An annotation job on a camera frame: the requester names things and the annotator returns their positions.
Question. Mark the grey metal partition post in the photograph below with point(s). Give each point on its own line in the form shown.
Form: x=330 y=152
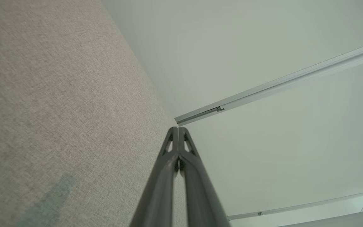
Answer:
x=279 y=83

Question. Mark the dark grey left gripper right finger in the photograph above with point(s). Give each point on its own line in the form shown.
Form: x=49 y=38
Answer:
x=200 y=195

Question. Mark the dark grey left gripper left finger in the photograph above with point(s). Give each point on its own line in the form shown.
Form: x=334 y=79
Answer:
x=159 y=195

